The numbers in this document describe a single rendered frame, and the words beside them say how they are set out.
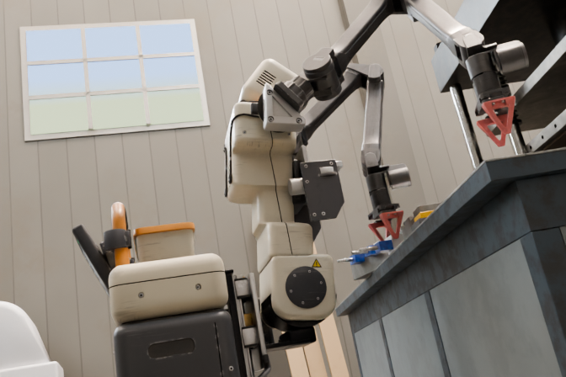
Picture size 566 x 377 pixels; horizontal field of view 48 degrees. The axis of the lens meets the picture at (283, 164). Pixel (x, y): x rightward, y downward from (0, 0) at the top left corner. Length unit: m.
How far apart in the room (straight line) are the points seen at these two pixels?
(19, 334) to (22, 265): 0.93
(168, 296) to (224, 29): 4.71
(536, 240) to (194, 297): 0.70
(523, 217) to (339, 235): 4.24
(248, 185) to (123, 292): 0.47
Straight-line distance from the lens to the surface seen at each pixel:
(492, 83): 1.46
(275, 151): 1.70
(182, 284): 1.39
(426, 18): 1.72
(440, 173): 5.83
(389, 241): 1.82
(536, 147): 2.83
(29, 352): 4.33
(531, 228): 1.12
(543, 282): 1.12
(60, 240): 5.16
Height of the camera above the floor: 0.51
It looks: 19 degrees up
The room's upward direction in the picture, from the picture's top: 11 degrees counter-clockwise
